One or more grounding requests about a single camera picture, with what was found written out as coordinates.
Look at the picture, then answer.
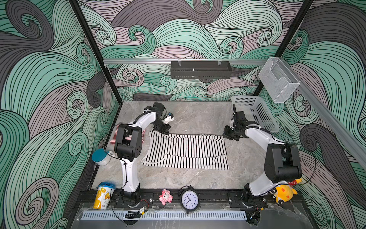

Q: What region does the black white striped tank top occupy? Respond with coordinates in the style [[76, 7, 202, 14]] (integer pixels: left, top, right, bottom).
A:
[[142, 130, 229, 170]]

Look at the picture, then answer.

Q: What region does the red white striped tank top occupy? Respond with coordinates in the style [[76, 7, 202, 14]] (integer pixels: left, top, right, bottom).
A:
[[110, 130, 146, 145]]

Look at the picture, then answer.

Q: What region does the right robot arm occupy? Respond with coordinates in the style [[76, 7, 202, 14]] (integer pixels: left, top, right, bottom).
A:
[[223, 126, 302, 207]]

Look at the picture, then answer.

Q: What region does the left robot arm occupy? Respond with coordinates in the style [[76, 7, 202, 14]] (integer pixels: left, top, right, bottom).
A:
[[114, 109, 174, 203]]

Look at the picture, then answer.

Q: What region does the grey plastic laundry basket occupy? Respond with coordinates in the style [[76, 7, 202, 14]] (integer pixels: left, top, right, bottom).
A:
[[231, 95, 280, 133]]

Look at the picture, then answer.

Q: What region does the teal lid white mug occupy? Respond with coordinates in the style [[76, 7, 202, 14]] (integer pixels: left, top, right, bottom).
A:
[[91, 148, 115, 166]]

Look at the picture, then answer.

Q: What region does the pink plush toy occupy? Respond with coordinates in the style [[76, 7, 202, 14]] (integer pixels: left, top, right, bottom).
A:
[[159, 189, 173, 206]]

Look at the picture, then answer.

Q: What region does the black alarm clock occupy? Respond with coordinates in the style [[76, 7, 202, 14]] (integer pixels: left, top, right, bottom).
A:
[[178, 186, 201, 214]]

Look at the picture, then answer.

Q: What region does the yellow plush toy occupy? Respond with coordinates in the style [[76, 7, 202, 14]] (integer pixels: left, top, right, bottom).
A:
[[269, 178, 302, 205]]

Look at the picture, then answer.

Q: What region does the yellow drink cup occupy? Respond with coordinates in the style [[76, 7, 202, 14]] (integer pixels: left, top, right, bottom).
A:
[[93, 182, 115, 210]]

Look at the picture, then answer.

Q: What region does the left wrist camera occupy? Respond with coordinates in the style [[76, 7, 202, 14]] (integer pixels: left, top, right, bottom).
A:
[[153, 102, 174, 124]]

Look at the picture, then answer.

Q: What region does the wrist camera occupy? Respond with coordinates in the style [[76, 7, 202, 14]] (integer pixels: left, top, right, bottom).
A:
[[232, 105, 259, 134], [153, 102, 174, 124]]

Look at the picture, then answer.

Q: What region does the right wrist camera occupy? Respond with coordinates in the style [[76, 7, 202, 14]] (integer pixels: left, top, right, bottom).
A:
[[232, 105, 259, 134]]

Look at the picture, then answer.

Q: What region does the black wall shelf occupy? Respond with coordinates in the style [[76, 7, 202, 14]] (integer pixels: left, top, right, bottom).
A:
[[170, 62, 233, 80]]

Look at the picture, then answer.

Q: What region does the clear wall-mounted bin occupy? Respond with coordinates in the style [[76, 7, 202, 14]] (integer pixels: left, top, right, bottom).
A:
[[258, 57, 300, 104]]

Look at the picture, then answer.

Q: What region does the aluminium rail back wall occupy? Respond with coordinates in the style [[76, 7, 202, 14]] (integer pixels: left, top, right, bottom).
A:
[[103, 58, 267, 65]]

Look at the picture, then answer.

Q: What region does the aluminium rail wall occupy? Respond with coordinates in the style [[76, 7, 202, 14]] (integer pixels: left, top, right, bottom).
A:
[[103, 58, 267, 65], [283, 60, 366, 168]]

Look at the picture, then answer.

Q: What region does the white slotted cable duct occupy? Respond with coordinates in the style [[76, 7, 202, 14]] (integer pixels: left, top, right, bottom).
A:
[[81, 210, 247, 221]]

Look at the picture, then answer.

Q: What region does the aluminium rail right wall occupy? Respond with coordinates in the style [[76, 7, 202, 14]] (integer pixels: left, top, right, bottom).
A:
[[283, 60, 366, 168]]

